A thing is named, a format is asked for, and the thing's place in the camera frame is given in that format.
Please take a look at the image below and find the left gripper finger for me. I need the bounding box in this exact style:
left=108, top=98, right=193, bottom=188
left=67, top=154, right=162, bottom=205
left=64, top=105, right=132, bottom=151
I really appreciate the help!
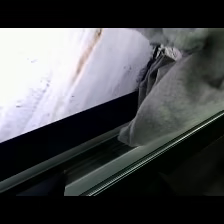
left=15, top=171, right=67, bottom=197

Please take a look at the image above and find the light grey shirt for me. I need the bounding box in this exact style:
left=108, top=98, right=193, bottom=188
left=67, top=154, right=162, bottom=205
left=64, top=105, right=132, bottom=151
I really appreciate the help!
left=117, top=28, right=224, bottom=148

